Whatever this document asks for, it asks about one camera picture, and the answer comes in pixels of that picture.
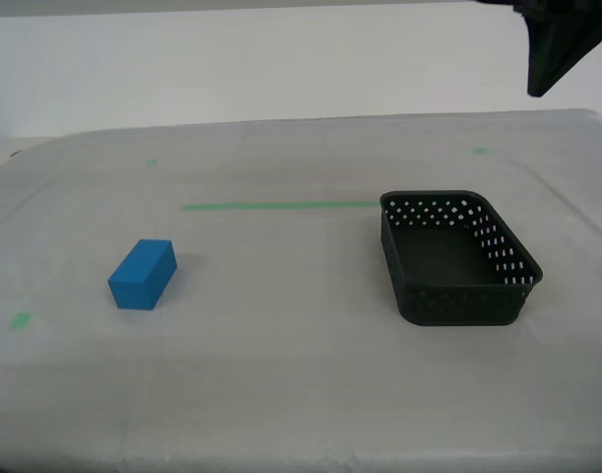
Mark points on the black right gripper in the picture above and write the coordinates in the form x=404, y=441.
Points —
x=566, y=6

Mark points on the black perforated plastic basket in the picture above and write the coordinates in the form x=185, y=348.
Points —
x=443, y=256

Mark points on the blue rectangular block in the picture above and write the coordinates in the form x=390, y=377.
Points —
x=143, y=276

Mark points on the white woven table cover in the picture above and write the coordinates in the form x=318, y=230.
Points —
x=300, y=369

